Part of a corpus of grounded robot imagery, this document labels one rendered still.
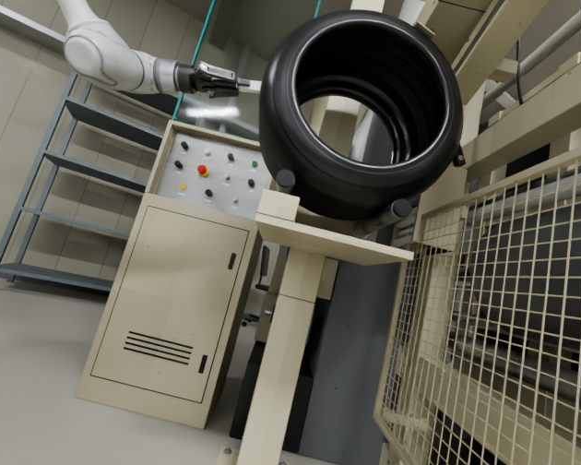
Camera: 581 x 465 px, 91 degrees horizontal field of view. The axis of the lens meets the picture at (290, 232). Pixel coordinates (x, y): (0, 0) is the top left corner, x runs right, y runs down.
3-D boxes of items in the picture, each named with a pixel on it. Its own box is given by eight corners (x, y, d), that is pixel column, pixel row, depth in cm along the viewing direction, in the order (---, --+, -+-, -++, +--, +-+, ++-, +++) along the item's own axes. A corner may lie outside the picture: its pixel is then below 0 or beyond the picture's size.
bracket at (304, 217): (264, 221, 102) (270, 196, 103) (372, 249, 102) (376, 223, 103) (263, 220, 98) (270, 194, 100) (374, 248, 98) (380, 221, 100)
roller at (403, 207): (369, 231, 100) (361, 240, 100) (360, 222, 101) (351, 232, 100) (416, 207, 66) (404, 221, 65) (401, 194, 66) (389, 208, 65)
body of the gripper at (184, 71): (177, 55, 78) (211, 59, 78) (187, 77, 87) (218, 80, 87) (172, 79, 77) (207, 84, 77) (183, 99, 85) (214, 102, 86)
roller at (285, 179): (288, 204, 101) (290, 216, 100) (275, 207, 100) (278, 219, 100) (292, 166, 66) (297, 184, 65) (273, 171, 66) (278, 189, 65)
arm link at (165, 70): (170, 73, 87) (189, 75, 87) (164, 100, 86) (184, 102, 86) (157, 49, 78) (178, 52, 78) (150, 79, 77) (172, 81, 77)
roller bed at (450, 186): (389, 246, 115) (403, 178, 120) (425, 256, 115) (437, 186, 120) (412, 241, 95) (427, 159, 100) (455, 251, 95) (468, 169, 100)
